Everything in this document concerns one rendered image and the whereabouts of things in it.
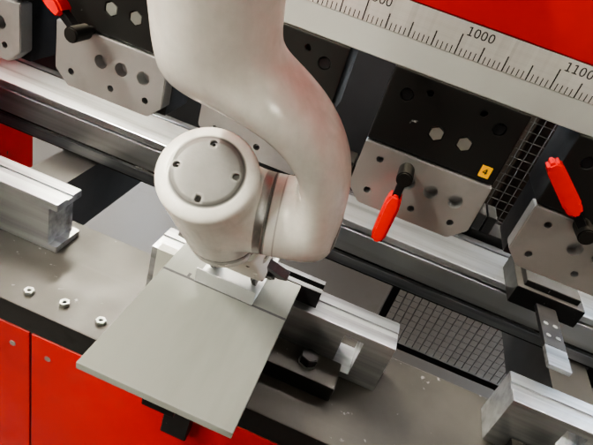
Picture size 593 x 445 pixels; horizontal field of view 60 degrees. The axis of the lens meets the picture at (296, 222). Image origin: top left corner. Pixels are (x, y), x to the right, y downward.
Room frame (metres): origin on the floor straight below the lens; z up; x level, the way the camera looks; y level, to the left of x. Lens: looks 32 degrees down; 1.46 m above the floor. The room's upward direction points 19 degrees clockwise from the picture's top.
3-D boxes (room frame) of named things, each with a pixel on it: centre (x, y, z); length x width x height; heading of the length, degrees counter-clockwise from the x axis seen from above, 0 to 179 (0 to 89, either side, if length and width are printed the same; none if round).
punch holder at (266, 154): (0.61, 0.08, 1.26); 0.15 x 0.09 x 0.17; 84
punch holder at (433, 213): (0.59, -0.12, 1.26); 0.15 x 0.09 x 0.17; 84
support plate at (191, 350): (0.46, 0.07, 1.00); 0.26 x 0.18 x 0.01; 174
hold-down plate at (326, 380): (0.54, 0.02, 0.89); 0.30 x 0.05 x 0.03; 84
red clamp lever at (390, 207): (0.53, -0.10, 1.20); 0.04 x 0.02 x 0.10; 174
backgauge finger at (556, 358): (0.72, -0.45, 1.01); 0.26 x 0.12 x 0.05; 174
